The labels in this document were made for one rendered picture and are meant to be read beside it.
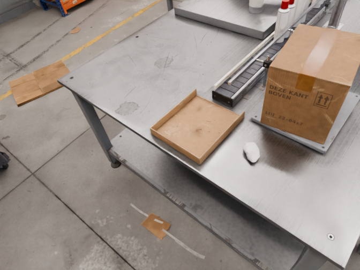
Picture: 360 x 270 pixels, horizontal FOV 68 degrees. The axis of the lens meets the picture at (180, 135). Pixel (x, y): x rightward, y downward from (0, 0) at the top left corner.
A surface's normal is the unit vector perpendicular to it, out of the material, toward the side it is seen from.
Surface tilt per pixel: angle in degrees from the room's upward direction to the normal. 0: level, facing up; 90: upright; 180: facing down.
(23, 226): 0
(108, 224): 0
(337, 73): 0
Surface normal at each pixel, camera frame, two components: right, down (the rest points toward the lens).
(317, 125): -0.55, 0.67
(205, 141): -0.11, -0.65
